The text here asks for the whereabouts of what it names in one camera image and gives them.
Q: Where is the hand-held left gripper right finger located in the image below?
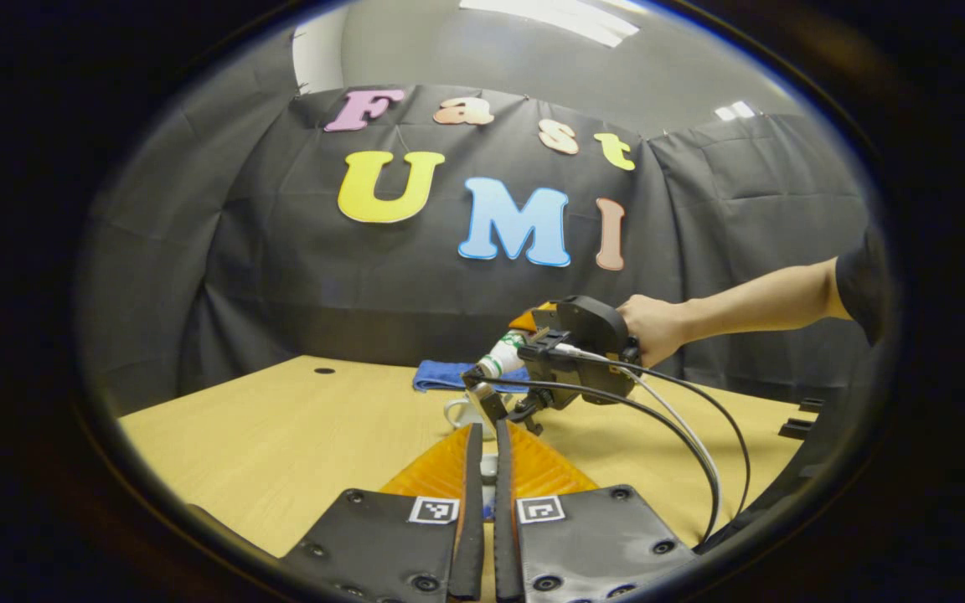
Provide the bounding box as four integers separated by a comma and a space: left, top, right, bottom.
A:
495, 420, 697, 602

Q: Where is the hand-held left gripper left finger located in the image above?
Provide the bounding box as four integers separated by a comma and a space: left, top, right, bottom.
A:
281, 423, 484, 602

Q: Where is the white water bottle green label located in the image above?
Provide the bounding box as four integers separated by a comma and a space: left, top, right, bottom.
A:
476, 331, 529, 379

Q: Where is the white teacup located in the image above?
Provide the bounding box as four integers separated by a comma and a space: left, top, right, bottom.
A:
444, 394, 492, 430

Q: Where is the blue towel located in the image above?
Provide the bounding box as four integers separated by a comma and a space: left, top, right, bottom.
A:
413, 360, 531, 394

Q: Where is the black backdrop cloth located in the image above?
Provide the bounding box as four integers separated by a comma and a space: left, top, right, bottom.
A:
85, 84, 877, 403

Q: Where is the person's black shirt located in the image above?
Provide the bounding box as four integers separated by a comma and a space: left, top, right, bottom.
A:
834, 224, 894, 346

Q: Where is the long ceiling light panel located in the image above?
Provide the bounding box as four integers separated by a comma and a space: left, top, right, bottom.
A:
459, 0, 641, 49

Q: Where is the black cable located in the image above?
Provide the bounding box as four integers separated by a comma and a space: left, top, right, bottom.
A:
474, 375, 722, 545
612, 358, 753, 516

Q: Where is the white cable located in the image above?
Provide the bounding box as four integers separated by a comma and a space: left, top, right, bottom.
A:
554, 342, 724, 516

